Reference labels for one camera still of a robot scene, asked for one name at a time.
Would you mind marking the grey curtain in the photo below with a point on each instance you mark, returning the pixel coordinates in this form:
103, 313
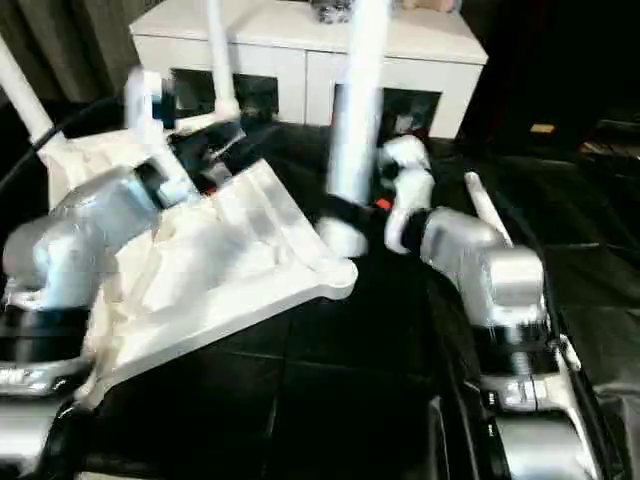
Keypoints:
55, 50

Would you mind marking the small tan box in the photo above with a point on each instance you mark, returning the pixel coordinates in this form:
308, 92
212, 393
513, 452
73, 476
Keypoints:
542, 128

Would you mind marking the black plastic cover mat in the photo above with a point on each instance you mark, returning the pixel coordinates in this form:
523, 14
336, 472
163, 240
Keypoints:
350, 390

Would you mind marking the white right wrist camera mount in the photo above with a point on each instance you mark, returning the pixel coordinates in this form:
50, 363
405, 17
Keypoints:
410, 180

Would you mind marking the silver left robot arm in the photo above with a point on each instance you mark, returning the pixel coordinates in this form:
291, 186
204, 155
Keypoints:
75, 230

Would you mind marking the white plastic table top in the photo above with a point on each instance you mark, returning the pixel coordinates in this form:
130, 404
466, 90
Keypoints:
225, 250

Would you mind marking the white sideboard with glass doors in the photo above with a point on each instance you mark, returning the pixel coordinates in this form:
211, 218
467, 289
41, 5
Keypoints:
280, 45

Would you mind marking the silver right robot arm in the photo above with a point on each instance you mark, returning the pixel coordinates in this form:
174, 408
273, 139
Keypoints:
500, 280

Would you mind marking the white plastic table leg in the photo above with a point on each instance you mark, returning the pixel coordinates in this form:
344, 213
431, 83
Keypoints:
487, 207
22, 95
357, 100
222, 55

